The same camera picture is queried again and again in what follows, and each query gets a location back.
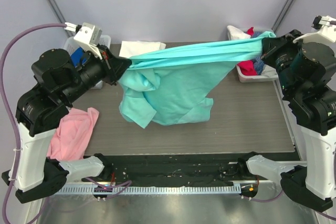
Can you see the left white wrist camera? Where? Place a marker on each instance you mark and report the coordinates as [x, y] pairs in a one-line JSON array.
[[87, 37]]

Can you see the white crumpled shirt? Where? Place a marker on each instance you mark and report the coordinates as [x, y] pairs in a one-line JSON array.
[[234, 33]]

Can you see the red shirt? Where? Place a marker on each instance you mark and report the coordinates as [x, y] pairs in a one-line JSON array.
[[247, 67]]

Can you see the blue checkered shirt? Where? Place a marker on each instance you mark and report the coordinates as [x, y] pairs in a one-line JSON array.
[[257, 62]]

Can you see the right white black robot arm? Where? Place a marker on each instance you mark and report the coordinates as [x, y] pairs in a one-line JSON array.
[[304, 68]]

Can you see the pink t shirt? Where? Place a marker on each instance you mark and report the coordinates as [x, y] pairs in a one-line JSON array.
[[73, 135]]

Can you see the slotted cable duct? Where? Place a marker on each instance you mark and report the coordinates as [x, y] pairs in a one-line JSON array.
[[91, 189]]

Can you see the left white plastic basket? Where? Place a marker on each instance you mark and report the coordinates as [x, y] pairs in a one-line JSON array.
[[70, 45]]

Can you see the teal t shirt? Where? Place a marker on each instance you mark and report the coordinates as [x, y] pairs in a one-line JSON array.
[[171, 86]]

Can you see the folded white t shirt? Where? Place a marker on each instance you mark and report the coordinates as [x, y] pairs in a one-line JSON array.
[[133, 48]]

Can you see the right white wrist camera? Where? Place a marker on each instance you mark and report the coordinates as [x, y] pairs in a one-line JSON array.
[[324, 31]]

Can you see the right white plastic basket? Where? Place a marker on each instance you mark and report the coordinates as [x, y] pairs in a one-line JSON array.
[[257, 78]]

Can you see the white plastic basket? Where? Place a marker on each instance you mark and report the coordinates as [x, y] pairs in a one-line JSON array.
[[257, 78], [70, 45]]

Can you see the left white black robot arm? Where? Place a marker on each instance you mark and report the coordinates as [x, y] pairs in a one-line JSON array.
[[39, 111]]

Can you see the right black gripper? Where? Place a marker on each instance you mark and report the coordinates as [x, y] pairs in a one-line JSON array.
[[274, 51]]

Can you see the blue t shirt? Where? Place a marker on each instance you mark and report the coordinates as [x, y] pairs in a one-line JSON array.
[[79, 57]]

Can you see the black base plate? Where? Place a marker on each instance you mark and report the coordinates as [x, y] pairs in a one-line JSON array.
[[180, 170]]

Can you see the grey shirt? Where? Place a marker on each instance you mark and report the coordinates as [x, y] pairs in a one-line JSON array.
[[269, 72]]

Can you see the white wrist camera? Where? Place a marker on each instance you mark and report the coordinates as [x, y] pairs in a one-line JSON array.
[[324, 31], [87, 37]]

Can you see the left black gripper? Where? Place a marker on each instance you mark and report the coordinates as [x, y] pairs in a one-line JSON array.
[[110, 67]]

